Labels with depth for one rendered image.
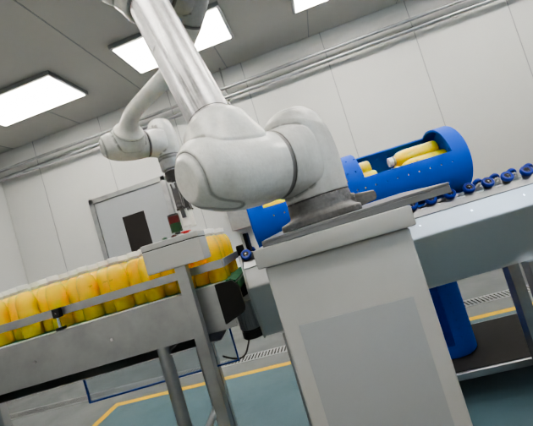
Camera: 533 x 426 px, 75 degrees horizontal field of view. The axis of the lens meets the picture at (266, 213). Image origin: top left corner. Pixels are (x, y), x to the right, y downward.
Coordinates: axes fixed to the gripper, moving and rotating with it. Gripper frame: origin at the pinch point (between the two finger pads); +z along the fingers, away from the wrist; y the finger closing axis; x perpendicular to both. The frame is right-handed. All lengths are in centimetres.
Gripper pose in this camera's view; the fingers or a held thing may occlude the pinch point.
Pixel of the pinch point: (188, 219)
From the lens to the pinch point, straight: 138.8
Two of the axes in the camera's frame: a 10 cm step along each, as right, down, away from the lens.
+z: 3.0, 9.5, -0.6
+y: 0.7, 0.4, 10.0
